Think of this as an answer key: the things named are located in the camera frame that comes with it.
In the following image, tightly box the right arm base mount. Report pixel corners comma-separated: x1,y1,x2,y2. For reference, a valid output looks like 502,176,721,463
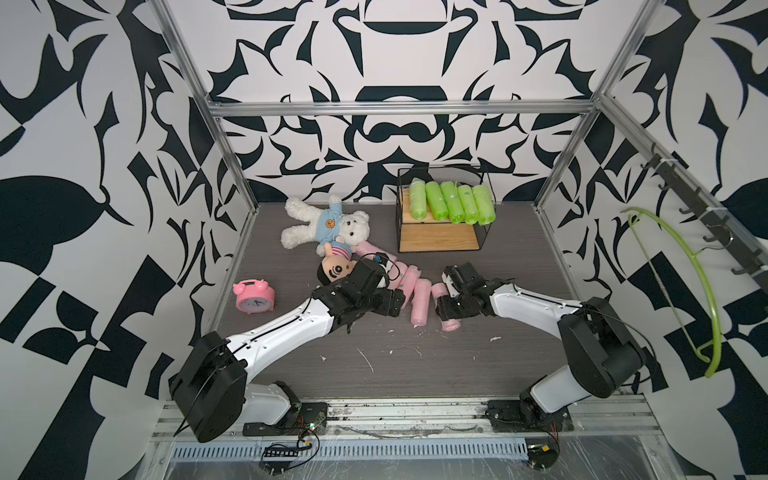
484,390,573,433

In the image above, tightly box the green plastic hanger hoop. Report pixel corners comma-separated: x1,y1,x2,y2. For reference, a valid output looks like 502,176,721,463
622,207,723,379

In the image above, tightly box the white teddy bear blue shirt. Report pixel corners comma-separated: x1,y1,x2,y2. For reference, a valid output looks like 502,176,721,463
280,195,371,257

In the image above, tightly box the pink trash bag roll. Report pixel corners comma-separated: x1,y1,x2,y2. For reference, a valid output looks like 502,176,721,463
397,265,421,307
410,279,432,327
431,283,461,332
355,241,398,263

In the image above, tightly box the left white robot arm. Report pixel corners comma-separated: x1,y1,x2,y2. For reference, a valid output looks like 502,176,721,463
169,252,405,443

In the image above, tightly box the pink alarm clock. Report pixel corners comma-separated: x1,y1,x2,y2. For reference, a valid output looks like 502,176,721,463
232,279,275,314

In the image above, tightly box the green trash bag roll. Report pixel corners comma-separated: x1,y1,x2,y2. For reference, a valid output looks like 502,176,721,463
425,181,449,221
408,178,428,221
458,184,479,225
440,181,465,224
472,184,496,226

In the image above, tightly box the round-face plush doll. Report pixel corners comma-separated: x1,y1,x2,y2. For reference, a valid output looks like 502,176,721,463
317,241,357,285

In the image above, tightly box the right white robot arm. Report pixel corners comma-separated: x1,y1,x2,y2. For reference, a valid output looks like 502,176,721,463
436,263,647,425

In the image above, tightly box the black wire wooden shelf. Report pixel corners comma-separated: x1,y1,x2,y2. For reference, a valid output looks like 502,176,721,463
395,165,496,253

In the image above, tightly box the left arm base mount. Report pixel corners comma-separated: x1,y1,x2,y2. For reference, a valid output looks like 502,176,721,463
239,381,329,437

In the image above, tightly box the black wall hook rail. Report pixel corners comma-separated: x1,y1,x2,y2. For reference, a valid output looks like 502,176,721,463
643,142,767,293

